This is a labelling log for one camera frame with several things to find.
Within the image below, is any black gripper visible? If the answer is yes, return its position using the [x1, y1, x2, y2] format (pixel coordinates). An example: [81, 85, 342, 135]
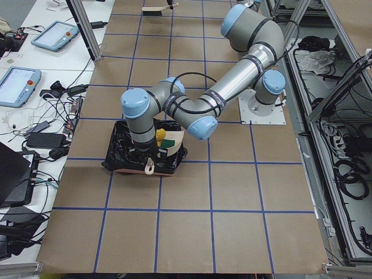
[132, 144, 159, 163]

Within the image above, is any yellow green sponge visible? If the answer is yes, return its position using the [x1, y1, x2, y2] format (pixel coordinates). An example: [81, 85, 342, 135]
[160, 139, 176, 149]

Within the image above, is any white hand brush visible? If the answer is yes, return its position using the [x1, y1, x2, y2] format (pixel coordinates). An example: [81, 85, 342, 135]
[142, 2, 179, 16]

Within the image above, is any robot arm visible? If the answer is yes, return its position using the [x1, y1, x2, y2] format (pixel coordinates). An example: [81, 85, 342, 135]
[120, 4, 286, 160]

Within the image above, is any bin with black bag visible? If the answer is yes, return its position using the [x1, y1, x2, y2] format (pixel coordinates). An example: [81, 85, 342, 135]
[102, 119, 188, 174]

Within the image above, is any black power adapter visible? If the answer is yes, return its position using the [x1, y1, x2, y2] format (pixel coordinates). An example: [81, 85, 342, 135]
[26, 133, 66, 149]

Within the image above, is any black laptop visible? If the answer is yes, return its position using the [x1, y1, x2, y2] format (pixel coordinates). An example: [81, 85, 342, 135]
[1, 143, 39, 208]

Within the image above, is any lower teach pendant tablet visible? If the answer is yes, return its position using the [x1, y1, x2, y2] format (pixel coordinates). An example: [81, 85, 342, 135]
[1, 66, 41, 108]

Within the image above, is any teach pendant tablet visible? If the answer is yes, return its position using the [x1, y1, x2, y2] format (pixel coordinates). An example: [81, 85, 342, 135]
[1, 66, 41, 108]
[31, 21, 80, 52]

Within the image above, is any upper teach pendant tablet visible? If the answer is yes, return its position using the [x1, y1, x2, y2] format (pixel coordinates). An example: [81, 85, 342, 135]
[31, 21, 80, 52]

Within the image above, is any crumpled white cloth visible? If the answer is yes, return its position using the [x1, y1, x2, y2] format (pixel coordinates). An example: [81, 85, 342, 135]
[299, 51, 335, 75]

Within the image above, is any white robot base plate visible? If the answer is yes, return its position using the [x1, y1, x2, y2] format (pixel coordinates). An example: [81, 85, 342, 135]
[238, 90, 286, 126]

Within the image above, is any aluminium frame post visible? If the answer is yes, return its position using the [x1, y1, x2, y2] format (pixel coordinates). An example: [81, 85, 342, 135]
[66, 0, 102, 62]

